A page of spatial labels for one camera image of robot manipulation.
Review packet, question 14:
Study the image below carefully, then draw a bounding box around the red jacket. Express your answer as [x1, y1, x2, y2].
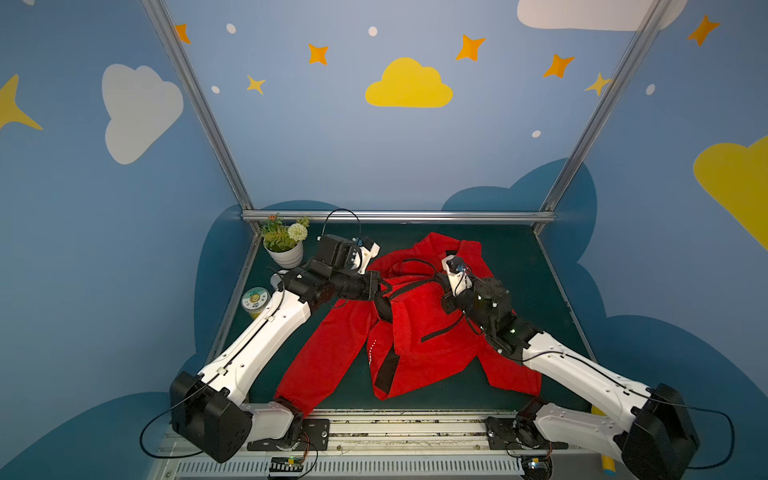
[274, 233, 542, 415]

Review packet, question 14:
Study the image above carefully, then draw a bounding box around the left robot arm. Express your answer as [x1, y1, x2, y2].
[170, 235, 380, 463]

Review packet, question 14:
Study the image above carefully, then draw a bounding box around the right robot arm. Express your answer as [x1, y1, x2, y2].
[443, 271, 700, 479]

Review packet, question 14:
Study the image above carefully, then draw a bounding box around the white plant pot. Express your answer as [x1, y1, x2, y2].
[266, 242, 304, 270]

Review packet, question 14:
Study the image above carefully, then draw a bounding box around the green artificial plant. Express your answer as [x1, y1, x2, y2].
[261, 214, 310, 253]

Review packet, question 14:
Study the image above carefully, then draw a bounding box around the silver tin can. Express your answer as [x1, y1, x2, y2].
[270, 270, 288, 291]

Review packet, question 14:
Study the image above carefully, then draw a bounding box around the right controller board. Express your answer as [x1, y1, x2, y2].
[521, 457, 553, 480]

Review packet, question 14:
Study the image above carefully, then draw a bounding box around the controller board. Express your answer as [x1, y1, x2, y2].
[267, 456, 307, 479]
[521, 457, 553, 480]

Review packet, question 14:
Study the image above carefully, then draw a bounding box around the yellow toy shovel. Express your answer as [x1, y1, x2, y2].
[596, 429, 617, 477]

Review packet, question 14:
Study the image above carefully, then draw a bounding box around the left controller board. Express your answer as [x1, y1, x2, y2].
[267, 456, 307, 479]

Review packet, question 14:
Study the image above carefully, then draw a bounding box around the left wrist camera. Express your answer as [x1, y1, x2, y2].
[353, 237, 380, 274]

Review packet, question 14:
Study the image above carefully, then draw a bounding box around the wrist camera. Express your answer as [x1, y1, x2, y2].
[442, 255, 473, 297]
[353, 237, 380, 274]

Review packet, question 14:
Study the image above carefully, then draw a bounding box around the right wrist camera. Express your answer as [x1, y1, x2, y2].
[442, 255, 473, 297]

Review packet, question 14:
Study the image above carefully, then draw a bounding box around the aluminium frame rail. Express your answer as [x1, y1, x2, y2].
[241, 210, 556, 224]

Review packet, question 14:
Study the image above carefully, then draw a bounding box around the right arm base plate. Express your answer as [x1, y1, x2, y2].
[484, 416, 569, 451]

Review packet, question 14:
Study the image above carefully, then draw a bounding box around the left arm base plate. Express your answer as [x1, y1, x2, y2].
[246, 418, 330, 451]

